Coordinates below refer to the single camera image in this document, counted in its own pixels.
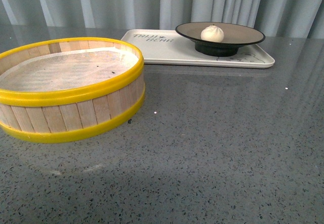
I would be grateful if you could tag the wooden steamer with yellow rims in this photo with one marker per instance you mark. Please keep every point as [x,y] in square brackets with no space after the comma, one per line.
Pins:
[73,114]

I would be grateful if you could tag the grey pleated curtain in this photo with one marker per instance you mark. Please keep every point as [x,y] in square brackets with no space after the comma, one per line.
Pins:
[289,18]

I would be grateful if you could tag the beige plate with black rim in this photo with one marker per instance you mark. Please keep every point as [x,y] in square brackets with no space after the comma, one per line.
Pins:
[235,36]

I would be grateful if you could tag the white rectangular bear tray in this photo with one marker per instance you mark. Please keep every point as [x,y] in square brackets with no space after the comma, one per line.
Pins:
[166,47]

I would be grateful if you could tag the white steamed bun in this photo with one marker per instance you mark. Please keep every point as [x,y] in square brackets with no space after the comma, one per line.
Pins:
[212,33]

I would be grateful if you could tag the white steamer liner cloth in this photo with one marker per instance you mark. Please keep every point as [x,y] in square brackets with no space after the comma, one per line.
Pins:
[68,70]

